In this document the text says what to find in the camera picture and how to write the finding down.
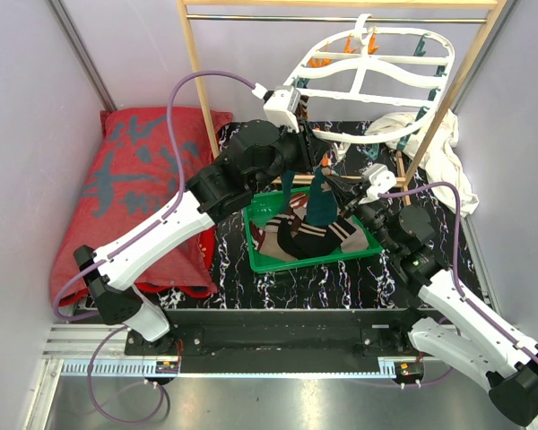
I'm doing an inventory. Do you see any purple cable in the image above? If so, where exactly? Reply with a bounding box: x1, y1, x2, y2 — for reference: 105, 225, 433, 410
378, 182, 538, 417
52, 70, 264, 425

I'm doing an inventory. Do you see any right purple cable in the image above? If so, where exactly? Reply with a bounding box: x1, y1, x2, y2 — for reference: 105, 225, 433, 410
378, 182, 538, 417

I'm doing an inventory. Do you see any green plastic basket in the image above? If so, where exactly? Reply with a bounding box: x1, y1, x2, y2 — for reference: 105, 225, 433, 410
243, 191, 383, 273

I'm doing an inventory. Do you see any grey black sock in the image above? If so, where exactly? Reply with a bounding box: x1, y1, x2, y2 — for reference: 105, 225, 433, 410
341, 226, 369, 254

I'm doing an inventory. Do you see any orange clip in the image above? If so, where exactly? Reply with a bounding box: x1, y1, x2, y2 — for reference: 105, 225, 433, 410
320, 153, 332, 176

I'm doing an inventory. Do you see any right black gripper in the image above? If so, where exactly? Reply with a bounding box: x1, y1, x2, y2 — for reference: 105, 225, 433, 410
325, 173, 400, 254

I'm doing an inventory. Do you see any metal hanging rod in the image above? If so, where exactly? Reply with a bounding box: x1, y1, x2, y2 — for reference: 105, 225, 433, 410
187, 14, 487, 25

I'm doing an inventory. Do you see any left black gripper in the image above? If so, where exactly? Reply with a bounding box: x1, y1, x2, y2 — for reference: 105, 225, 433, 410
250, 116, 332, 195

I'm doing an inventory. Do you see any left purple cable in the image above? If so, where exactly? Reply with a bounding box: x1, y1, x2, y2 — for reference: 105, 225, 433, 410
52, 70, 264, 425

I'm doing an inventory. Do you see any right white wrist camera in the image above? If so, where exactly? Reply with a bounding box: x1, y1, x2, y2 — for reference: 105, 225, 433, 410
360, 163, 397, 203

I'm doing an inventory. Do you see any white oval clip hanger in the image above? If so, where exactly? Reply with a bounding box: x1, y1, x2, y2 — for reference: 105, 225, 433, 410
280, 14, 456, 145

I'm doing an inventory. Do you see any black striped sock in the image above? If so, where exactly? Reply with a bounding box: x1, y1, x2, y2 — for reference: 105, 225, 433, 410
277, 216, 357, 260

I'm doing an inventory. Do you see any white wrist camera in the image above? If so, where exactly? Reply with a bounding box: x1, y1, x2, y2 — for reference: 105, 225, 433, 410
360, 163, 397, 203
252, 83, 301, 133

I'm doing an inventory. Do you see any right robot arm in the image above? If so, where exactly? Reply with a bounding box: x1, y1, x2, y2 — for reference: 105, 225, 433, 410
326, 176, 538, 426

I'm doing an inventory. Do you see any brown orange striped sock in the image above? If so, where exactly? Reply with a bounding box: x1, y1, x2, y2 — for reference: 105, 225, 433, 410
289, 193, 309, 210

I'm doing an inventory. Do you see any dark teal sock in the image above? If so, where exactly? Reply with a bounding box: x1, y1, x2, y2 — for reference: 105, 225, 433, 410
305, 168, 337, 227

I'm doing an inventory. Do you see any wooden clothes rack frame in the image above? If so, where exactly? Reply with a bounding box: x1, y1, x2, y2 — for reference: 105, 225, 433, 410
177, 1, 506, 189

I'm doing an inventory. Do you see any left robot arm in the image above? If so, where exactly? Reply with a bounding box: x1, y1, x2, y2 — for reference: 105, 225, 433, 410
74, 120, 329, 355

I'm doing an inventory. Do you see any black marbled mat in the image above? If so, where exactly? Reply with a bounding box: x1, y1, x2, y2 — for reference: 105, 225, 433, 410
146, 147, 482, 310

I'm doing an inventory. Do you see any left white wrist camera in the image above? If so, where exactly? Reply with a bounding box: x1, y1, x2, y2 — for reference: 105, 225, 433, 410
252, 83, 301, 133

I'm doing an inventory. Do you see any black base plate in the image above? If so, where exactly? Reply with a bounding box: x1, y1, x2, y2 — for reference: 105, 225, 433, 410
130, 309, 420, 356

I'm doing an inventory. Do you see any white crumpled cloth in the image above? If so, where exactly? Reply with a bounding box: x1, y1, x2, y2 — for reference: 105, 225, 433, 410
365, 110, 479, 218

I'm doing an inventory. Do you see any aluminium rail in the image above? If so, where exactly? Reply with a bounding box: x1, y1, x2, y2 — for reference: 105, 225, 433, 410
44, 326, 533, 380

